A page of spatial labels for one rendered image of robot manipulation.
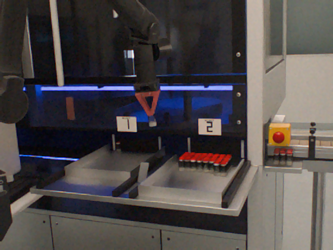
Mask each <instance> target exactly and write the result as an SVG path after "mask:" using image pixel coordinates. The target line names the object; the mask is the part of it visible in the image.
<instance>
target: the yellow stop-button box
mask: <svg viewBox="0 0 333 250"><path fill-rule="evenodd" d="M275 132H282V133H283V134H284V136H285V139H284V141H283V143H280V144H277V143H275V142H274V141H273V140H272V136H273V134H274V133H275ZM290 143H291V123H285V122H271V123H270V125H269V145H274V146H289V145H290Z"/></svg>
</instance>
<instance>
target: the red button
mask: <svg viewBox="0 0 333 250"><path fill-rule="evenodd" d="M284 139H285V136H284V134H283V133H282V132H275V133H274V134H273V136H272V140H273V141H274V142H275V143H277V144H280V143H283V141H284Z"/></svg>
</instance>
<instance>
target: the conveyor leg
mask: <svg viewBox="0 0 333 250"><path fill-rule="evenodd" d="M307 171H308V172H313V195H312V212H311V229H310V250H323V243H324V228H325V201H326V174H327V173H333V171H317V170H307Z"/></svg>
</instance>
